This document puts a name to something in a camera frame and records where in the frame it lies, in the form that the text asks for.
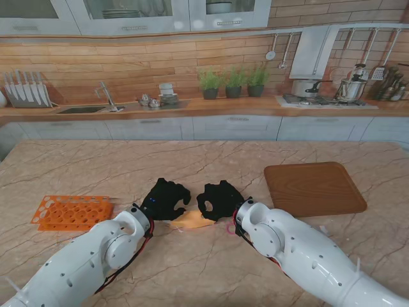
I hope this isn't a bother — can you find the brown wooden tray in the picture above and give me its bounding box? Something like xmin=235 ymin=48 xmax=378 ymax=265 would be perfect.
xmin=263 ymin=161 xmax=367 ymax=219

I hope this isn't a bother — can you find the red black right arm cable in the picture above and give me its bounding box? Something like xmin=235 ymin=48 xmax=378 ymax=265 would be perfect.
xmin=233 ymin=210 xmax=288 ymax=272

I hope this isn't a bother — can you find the red black left arm cable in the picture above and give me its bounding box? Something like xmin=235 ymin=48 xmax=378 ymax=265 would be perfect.
xmin=92 ymin=220 xmax=155 ymax=295

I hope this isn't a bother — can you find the printed kitchen backdrop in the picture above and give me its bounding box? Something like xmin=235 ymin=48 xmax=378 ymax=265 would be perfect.
xmin=0 ymin=0 xmax=409 ymax=143

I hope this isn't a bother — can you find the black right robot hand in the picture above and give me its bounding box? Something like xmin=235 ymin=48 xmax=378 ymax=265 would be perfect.
xmin=196 ymin=180 xmax=249 ymax=223

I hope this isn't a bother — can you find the red black arm cable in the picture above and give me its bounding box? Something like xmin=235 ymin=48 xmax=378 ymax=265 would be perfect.
xmin=233 ymin=210 xmax=288 ymax=272
xmin=92 ymin=220 xmax=155 ymax=295

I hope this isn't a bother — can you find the orange test tube rack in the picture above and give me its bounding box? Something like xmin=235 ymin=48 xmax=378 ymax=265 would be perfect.
xmin=30 ymin=194 xmax=114 ymax=232

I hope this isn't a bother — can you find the orange cloth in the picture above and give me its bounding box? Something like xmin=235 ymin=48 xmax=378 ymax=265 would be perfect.
xmin=168 ymin=209 xmax=217 ymax=230

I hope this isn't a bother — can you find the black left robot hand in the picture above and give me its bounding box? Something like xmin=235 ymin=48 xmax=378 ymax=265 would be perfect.
xmin=140 ymin=177 xmax=192 ymax=222

